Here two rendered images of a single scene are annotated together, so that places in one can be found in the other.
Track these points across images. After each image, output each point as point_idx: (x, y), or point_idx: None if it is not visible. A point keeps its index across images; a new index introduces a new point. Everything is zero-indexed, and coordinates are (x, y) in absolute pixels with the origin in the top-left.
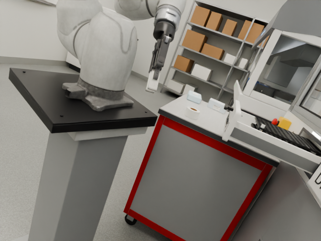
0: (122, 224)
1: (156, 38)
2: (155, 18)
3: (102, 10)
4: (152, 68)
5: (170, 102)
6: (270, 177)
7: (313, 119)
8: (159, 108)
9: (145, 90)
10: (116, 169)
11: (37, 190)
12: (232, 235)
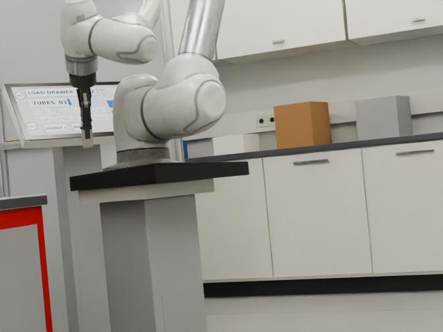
0: None
1: (89, 85)
2: (97, 62)
3: (164, 68)
4: (91, 120)
5: (6, 197)
6: None
7: None
8: (45, 194)
9: (93, 147)
10: (105, 265)
11: (206, 325)
12: None
